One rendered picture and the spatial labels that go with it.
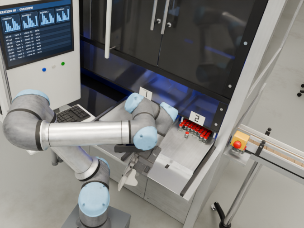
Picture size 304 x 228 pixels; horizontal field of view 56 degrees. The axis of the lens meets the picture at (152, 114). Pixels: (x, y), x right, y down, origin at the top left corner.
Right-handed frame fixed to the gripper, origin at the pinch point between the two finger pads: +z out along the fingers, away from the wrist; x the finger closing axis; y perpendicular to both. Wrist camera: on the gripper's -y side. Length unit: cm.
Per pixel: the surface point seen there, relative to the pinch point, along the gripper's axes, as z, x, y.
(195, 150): -22, 48, 29
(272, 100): -113, 275, 135
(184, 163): -13.9, 39.5, 26.0
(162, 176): -4.1, 30.7, 18.1
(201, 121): -37, 48, 24
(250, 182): -20, 67, 73
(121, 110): -18, 68, -18
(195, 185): -8.6, 28.7, 33.8
